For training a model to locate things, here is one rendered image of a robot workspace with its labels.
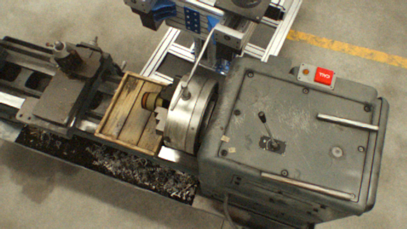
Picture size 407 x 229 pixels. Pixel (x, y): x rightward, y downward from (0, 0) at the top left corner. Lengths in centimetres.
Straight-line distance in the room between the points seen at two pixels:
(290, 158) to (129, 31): 216
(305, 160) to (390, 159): 163
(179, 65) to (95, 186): 107
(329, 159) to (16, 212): 213
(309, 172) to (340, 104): 28
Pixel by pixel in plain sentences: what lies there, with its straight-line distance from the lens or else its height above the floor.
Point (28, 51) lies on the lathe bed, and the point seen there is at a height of 86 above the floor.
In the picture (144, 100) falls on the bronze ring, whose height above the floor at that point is 110.
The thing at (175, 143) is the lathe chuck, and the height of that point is 111.
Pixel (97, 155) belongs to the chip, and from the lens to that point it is 192.
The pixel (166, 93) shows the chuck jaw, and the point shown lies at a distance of 131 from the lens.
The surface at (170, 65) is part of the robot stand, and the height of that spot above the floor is 21.
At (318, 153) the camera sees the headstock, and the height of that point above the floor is 125.
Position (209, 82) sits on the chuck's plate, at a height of 121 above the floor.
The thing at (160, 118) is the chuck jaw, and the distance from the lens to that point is 129.
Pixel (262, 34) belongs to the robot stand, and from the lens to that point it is 264.
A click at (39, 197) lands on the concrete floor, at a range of 261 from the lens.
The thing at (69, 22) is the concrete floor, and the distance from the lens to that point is 320.
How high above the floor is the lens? 230
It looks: 67 degrees down
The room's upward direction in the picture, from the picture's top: 3 degrees counter-clockwise
